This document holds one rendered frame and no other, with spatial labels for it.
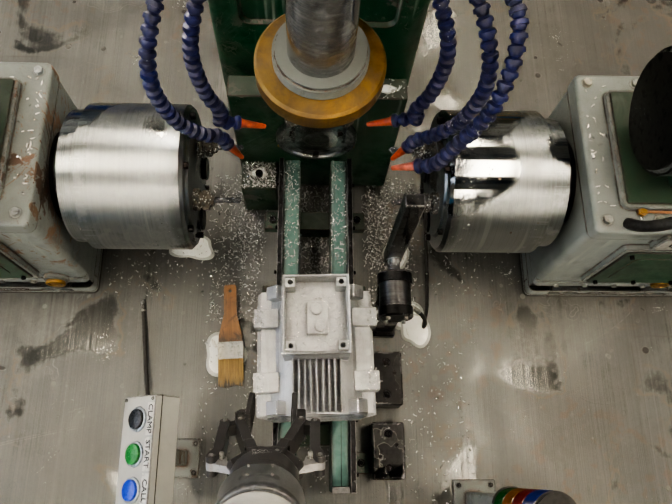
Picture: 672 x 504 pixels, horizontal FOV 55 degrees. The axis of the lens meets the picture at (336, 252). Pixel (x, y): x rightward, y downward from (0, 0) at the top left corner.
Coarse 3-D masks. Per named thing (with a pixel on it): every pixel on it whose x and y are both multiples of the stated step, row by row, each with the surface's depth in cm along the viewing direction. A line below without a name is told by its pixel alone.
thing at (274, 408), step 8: (272, 288) 102; (280, 288) 102; (352, 288) 102; (360, 288) 103; (272, 296) 102; (280, 296) 102; (352, 296) 102; (360, 296) 103; (272, 400) 97; (280, 400) 97; (352, 400) 97; (360, 400) 97; (272, 408) 96; (280, 408) 96; (352, 408) 97; (360, 408) 96
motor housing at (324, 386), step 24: (264, 336) 102; (360, 336) 103; (264, 360) 101; (312, 360) 98; (336, 360) 99; (360, 360) 101; (288, 384) 98; (312, 384) 97; (336, 384) 98; (264, 408) 100; (288, 408) 97; (312, 408) 96; (336, 408) 95
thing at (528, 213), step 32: (512, 128) 105; (544, 128) 106; (480, 160) 103; (512, 160) 103; (544, 160) 103; (448, 192) 104; (480, 192) 103; (512, 192) 103; (544, 192) 103; (448, 224) 105; (480, 224) 105; (512, 224) 106; (544, 224) 106
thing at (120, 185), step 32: (64, 128) 103; (96, 128) 101; (128, 128) 102; (160, 128) 102; (64, 160) 101; (96, 160) 100; (128, 160) 100; (160, 160) 100; (192, 160) 108; (64, 192) 101; (96, 192) 100; (128, 192) 100; (160, 192) 101; (192, 192) 108; (96, 224) 103; (128, 224) 103; (160, 224) 103; (192, 224) 108
